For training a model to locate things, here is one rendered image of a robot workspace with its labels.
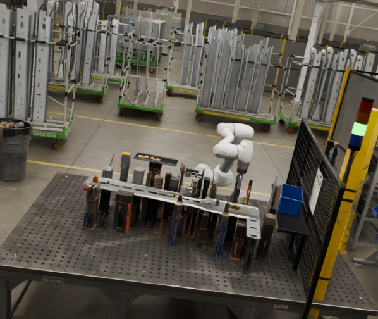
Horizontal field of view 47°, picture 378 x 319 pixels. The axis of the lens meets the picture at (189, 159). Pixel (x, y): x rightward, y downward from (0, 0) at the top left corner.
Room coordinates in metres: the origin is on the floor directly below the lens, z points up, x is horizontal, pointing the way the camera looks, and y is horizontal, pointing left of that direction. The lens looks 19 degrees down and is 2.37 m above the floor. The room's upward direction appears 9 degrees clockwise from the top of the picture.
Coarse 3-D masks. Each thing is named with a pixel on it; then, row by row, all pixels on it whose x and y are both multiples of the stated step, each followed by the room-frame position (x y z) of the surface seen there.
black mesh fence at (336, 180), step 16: (304, 128) 4.05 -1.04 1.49; (304, 144) 3.85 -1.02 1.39; (304, 160) 3.61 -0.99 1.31; (320, 160) 3.06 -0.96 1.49; (288, 176) 4.22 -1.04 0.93; (304, 176) 3.49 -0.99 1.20; (336, 176) 2.56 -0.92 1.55; (304, 192) 3.27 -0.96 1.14; (336, 192) 2.44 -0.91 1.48; (304, 208) 3.19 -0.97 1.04; (320, 208) 2.71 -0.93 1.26; (336, 208) 2.35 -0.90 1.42; (320, 224) 2.61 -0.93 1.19; (320, 240) 2.46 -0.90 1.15; (288, 256) 2.97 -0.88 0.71; (304, 256) 2.78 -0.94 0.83; (320, 256) 2.35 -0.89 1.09; (304, 272) 2.69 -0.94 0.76; (304, 288) 2.51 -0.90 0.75
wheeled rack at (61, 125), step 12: (0, 36) 6.50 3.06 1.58; (12, 36) 6.69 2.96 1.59; (48, 96) 7.19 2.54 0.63; (72, 108) 7.19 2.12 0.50; (48, 120) 6.89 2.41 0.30; (60, 120) 7.08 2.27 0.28; (72, 120) 7.22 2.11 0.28; (36, 132) 6.30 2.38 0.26; (48, 132) 6.35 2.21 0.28; (60, 132) 6.43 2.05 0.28
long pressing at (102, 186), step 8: (104, 184) 3.10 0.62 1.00; (120, 184) 3.15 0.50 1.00; (128, 184) 3.18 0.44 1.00; (136, 184) 3.19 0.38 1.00; (136, 192) 3.04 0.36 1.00; (144, 192) 3.07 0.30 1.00; (160, 192) 3.12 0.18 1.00; (168, 192) 3.14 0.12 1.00; (176, 192) 3.16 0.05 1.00; (160, 200) 3.00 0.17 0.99; (168, 200) 3.01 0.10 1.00; (184, 200) 3.05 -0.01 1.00; (192, 200) 3.07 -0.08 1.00; (200, 200) 3.10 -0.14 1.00; (208, 200) 3.12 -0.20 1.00; (200, 208) 2.96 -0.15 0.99; (208, 208) 2.97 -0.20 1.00; (216, 208) 3.00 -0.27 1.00; (232, 208) 3.04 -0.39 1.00; (240, 208) 3.07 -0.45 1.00; (248, 208) 3.09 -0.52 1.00; (256, 208) 3.12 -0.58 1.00; (240, 216) 2.93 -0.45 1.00; (248, 216) 2.94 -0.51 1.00; (256, 216) 2.97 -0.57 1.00
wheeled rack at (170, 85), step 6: (174, 30) 13.18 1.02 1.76; (174, 36) 13.18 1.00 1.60; (180, 42) 12.56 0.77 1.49; (204, 48) 12.45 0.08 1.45; (180, 60) 13.18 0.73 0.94; (168, 72) 12.26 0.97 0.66; (180, 72) 13.15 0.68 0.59; (168, 78) 12.96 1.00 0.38; (198, 78) 13.21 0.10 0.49; (168, 84) 12.32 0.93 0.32; (174, 84) 12.58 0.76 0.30; (198, 84) 13.20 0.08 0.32; (168, 90) 12.31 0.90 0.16; (180, 90) 12.24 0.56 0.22; (186, 90) 12.25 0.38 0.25; (192, 90) 12.27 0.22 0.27
